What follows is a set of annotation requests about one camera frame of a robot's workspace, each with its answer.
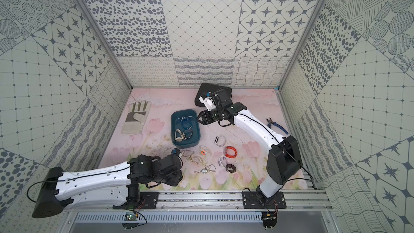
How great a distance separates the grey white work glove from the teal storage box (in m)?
0.19

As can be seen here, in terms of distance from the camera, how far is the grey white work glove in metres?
0.99

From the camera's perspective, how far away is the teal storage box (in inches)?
36.8
